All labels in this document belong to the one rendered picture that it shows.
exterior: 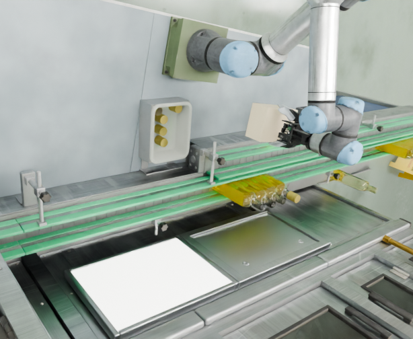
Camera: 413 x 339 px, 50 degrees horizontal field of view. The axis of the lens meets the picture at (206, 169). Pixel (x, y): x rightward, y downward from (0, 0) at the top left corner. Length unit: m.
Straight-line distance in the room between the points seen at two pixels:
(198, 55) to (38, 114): 0.56
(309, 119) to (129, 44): 0.69
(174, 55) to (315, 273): 0.90
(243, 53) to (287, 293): 0.78
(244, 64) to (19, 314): 1.03
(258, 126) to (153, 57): 0.45
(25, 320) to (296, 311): 0.89
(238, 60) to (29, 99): 0.67
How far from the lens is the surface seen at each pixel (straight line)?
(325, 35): 1.24
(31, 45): 1.45
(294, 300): 1.48
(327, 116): 1.23
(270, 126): 1.54
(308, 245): 1.69
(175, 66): 1.60
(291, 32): 1.48
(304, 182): 2.24
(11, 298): 0.80
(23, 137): 1.50
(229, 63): 1.46
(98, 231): 1.48
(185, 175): 1.69
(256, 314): 1.37
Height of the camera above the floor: 2.12
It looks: 46 degrees down
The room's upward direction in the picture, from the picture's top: 119 degrees clockwise
